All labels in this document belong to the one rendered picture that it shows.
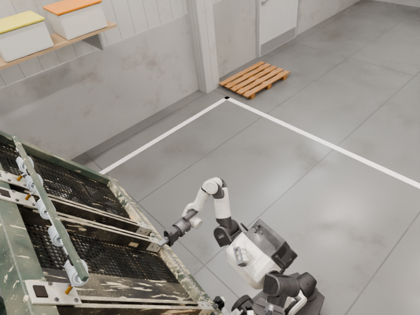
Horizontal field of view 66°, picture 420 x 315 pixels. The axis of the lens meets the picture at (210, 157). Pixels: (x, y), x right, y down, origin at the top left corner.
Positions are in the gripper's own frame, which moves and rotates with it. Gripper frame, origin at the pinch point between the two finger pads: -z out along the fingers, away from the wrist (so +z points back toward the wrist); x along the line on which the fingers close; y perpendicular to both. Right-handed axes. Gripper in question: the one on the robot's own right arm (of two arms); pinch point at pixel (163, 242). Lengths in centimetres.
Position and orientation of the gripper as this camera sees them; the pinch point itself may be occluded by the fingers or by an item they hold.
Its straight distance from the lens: 190.1
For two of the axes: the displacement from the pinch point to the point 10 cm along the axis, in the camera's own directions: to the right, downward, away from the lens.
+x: 0.3, -7.8, -6.3
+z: 6.6, -4.5, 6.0
